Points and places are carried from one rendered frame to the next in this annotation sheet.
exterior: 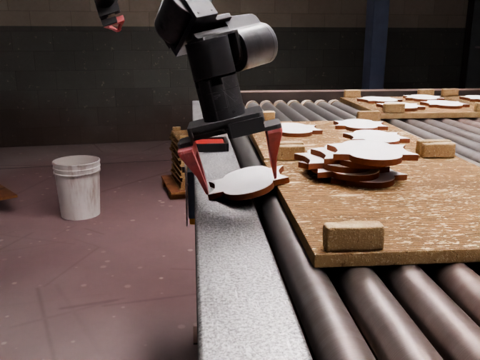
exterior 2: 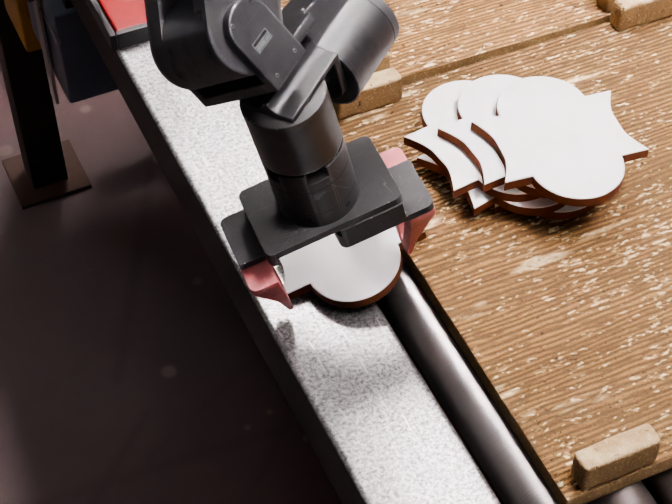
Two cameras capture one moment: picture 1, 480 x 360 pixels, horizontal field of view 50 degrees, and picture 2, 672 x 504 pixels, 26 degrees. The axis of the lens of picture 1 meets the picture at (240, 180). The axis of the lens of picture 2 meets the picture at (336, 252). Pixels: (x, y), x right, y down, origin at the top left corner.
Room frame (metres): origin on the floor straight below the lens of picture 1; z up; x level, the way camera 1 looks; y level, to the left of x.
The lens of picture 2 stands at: (0.05, 0.24, 1.77)
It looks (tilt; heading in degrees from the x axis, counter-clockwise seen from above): 49 degrees down; 340
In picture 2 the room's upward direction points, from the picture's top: straight up
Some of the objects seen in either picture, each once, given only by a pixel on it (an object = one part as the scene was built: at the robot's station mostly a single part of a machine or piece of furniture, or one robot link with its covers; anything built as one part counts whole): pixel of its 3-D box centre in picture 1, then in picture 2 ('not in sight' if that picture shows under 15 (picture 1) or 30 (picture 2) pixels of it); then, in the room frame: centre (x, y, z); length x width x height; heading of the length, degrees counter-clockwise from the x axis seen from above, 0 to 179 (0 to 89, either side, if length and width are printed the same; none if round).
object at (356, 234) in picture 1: (353, 236); (615, 456); (0.49, -0.11, 0.95); 0.06 x 0.02 x 0.03; 95
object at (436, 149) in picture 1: (438, 149); (643, 6); (0.90, -0.35, 0.95); 0.06 x 0.02 x 0.03; 95
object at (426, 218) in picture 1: (406, 196); (627, 219); (0.69, -0.23, 0.93); 0.41 x 0.35 x 0.02; 5
